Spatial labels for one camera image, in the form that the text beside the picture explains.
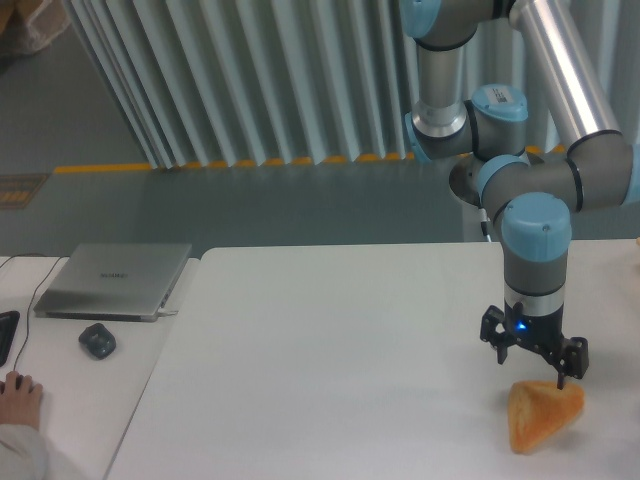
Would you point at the white folding partition screen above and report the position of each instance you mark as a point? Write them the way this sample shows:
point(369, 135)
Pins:
point(311, 80)

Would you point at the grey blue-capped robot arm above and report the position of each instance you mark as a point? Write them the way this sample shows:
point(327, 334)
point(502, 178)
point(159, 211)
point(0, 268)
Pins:
point(529, 205)

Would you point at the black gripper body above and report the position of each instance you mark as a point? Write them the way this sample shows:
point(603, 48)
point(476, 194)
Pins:
point(541, 335)

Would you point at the silver closed laptop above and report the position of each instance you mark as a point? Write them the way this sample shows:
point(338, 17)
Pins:
point(119, 281)

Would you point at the black keyboard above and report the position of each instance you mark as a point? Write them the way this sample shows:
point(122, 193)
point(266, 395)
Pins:
point(8, 325)

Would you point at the silver usb plug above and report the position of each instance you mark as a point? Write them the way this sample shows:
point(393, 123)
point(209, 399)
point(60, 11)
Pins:
point(167, 313)

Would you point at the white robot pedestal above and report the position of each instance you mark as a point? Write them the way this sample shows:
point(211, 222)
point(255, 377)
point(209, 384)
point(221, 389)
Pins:
point(476, 224)

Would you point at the clear plastic bag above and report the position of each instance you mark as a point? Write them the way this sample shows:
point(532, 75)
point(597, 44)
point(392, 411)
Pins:
point(27, 27)

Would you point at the orange triangular bread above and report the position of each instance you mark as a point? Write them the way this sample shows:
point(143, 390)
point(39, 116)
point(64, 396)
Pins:
point(536, 410)

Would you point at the black computer mouse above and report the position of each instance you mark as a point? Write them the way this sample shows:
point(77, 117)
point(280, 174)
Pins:
point(12, 382)

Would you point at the dark earbuds case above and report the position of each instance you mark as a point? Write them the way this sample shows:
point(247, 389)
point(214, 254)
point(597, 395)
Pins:
point(98, 341)

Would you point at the white sleeved forearm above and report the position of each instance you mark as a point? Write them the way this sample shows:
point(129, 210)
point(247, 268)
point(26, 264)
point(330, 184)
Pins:
point(26, 454)

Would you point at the person's hand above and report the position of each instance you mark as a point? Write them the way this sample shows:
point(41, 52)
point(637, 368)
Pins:
point(23, 406)

